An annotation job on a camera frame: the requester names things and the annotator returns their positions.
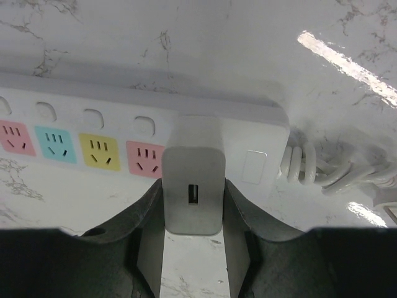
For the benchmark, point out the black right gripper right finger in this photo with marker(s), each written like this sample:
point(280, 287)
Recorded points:
point(268, 258)

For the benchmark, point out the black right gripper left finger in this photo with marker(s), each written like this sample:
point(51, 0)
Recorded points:
point(121, 257)

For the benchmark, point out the white multicolour power strip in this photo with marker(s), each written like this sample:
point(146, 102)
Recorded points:
point(124, 131)

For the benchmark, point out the white usb charger plug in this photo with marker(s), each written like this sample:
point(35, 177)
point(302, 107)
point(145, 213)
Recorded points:
point(193, 177)

